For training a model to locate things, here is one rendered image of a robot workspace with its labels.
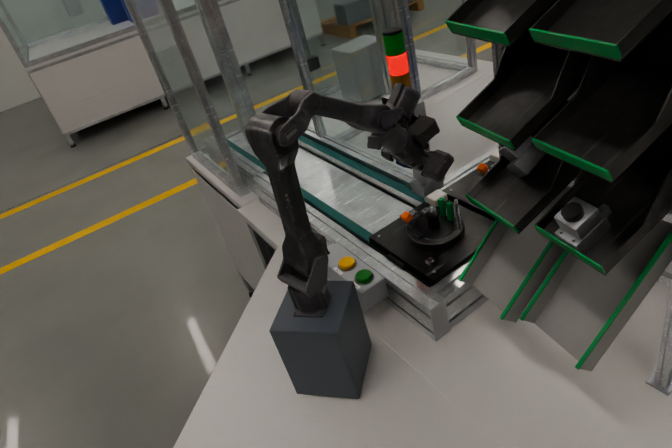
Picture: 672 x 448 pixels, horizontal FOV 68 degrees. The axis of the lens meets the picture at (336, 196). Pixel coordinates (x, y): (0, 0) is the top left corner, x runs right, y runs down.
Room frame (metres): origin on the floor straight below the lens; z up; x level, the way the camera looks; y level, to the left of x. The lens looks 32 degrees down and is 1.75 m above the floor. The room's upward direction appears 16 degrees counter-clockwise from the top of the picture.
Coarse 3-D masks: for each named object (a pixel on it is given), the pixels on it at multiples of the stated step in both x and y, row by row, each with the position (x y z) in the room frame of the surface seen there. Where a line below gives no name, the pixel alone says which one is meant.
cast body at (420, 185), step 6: (414, 168) 0.97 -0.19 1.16; (420, 168) 0.96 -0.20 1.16; (414, 174) 0.97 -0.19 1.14; (420, 174) 0.95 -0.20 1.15; (414, 180) 0.97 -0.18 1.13; (420, 180) 0.96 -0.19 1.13; (426, 180) 0.94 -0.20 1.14; (432, 180) 0.95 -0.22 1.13; (414, 186) 0.96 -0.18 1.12; (420, 186) 0.94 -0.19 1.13; (426, 186) 0.94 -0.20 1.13; (432, 186) 0.95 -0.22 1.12; (438, 186) 0.95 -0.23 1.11; (414, 192) 0.96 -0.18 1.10; (420, 192) 0.94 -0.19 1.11; (426, 192) 0.94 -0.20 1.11; (432, 192) 0.95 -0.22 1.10
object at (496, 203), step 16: (544, 160) 0.73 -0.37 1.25; (560, 160) 0.71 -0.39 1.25; (496, 176) 0.77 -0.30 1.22; (512, 176) 0.75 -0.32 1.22; (528, 176) 0.72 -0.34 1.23; (544, 176) 0.70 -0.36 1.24; (560, 176) 0.66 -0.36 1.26; (576, 176) 0.67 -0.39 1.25; (480, 192) 0.76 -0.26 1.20; (496, 192) 0.74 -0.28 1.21; (512, 192) 0.71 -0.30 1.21; (528, 192) 0.69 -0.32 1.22; (544, 192) 0.67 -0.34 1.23; (560, 192) 0.66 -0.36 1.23; (480, 208) 0.72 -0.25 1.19; (496, 208) 0.70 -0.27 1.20; (512, 208) 0.68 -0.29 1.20; (528, 208) 0.66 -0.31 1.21; (544, 208) 0.65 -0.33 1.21; (512, 224) 0.63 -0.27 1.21; (528, 224) 0.64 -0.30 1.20
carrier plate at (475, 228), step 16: (416, 208) 1.09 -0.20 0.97; (464, 208) 1.03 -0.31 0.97; (400, 224) 1.04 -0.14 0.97; (464, 224) 0.97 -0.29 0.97; (480, 224) 0.95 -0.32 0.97; (384, 240) 0.99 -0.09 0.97; (400, 240) 0.97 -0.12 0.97; (464, 240) 0.91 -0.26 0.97; (480, 240) 0.89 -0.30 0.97; (400, 256) 0.91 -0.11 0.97; (416, 256) 0.90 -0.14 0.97; (432, 256) 0.88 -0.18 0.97; (448, 256) 0.87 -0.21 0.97; (464, 256) 0.85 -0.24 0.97; (416, 272) 0.86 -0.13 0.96; (432, 272) 0.83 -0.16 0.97; (448, 272) 0.83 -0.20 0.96
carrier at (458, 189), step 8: (496, 152) 1.22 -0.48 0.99; (496, 160) 1.20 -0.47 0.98; (464, 176) 1.17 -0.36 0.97; (472, 176) 1.16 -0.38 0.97; (480, 176) 1.12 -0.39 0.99; (456, 184) 1.14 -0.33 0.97; (464, 184) 1.13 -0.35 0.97; (472, 184) 1.12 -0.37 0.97; (448, 192) 1.12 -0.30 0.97; (456, 192) 1.11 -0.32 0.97; (464, 192) 1.10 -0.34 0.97; (464, 200) 1.06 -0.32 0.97; (472, 208) 1.03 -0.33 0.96; (488, 216) 0.98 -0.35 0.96
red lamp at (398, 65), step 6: (402, 54) 1.17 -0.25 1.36; (390, 60) 1.17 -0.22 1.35; (396, 60) 1.17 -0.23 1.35; (402, 60) 1.17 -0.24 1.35; (390, 66) 1.18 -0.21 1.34; (396, 66) 1.17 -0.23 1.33; (402, 66) 1.17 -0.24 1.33; (408, 66) 1.18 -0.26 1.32; (390, 72) 1.18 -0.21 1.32; (396, 72) 1.17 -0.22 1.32; (402, 72) 1.16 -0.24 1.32
